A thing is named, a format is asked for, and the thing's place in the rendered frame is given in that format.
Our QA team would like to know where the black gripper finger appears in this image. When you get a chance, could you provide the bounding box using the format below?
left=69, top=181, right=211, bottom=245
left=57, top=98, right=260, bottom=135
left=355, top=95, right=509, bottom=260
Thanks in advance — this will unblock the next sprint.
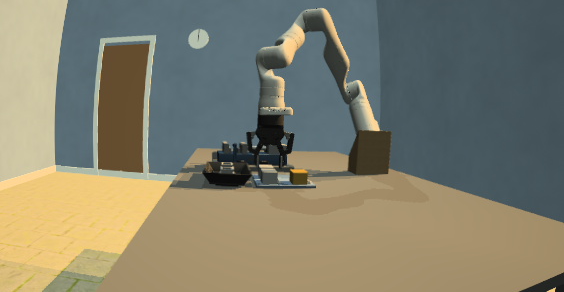
left=273, top=132, right=294, bottom=169
left=247, top=131, right=268, bottom=168

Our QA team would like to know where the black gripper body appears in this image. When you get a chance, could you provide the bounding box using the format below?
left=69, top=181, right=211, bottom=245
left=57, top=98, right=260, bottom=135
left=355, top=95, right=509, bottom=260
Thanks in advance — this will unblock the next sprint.
left=256, top=114, right=285, bottom=146

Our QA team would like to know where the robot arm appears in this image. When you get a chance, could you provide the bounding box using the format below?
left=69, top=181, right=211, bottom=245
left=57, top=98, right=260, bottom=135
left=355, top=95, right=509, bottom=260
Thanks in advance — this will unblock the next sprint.
left=256, top=8, right=380, bottom=136

